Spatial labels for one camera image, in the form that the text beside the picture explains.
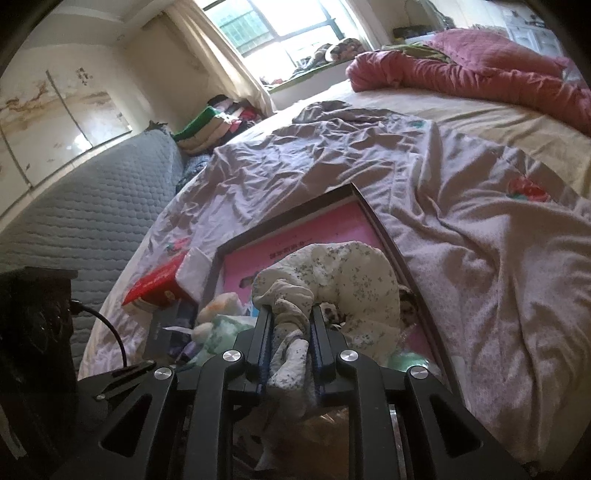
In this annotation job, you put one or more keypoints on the window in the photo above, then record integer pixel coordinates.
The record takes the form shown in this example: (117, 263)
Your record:
(277, 23)

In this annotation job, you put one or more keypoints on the clothes on windowsill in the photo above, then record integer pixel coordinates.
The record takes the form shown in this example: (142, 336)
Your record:
(332, 50)

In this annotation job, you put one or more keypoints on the white floral cloth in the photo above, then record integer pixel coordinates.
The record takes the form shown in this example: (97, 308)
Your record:
(346, 277)

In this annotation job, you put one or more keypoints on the stack of folded clothes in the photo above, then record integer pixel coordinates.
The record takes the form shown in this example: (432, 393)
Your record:
(207, 124)

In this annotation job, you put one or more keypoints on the lilac printed blanket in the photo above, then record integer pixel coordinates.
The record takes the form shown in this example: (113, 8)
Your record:
(461, 254)

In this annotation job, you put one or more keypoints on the pink quilt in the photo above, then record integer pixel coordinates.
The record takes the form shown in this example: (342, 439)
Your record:
(461, 74)

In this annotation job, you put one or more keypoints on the dark blue box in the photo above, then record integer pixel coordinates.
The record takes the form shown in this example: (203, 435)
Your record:
(166, 332)

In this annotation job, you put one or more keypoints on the leopard print cloth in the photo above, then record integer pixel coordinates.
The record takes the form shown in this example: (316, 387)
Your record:
(406, 300)

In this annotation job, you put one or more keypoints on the cream curtain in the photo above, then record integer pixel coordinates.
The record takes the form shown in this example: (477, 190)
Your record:
(221, 60)
(362, 23)

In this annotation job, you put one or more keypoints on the tan plastic bag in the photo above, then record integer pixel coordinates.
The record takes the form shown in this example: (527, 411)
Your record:
(332, 434)

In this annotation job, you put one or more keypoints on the grey quilted headboard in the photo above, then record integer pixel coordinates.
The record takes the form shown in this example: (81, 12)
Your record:
(92, 207)

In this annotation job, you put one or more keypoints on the red white cardboard box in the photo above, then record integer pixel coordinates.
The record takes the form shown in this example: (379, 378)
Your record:
(157, 277)

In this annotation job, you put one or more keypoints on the white glossy wall cabinet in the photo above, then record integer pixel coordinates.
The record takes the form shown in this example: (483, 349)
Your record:
(46, 138)

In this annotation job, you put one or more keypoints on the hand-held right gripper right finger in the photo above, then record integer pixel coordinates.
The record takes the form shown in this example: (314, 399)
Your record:
(318, 344)

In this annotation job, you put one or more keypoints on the cream rabbit plush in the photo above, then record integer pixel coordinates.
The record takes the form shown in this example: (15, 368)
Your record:
(221, 302)

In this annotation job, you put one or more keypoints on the dark blue patterned cloth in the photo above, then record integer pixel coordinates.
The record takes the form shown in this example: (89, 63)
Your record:
(194, 170)

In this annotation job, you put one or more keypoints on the black framed pink tray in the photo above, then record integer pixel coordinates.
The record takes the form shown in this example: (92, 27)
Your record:
(286, 244)

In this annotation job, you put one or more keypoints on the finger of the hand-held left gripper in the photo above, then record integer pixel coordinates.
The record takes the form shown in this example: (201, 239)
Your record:
(124, 378)

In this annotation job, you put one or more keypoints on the cream bedsheet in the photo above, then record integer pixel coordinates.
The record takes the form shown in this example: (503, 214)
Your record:
(485, 120)

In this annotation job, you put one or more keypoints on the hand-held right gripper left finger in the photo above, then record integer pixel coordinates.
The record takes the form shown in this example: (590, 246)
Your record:
(262, 344)

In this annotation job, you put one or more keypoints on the dark desk clutter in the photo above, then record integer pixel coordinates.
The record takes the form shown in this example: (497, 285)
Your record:
(411, 33)

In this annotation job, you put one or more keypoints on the green tissue pack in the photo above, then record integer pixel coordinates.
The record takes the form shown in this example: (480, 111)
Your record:
(224, 334)

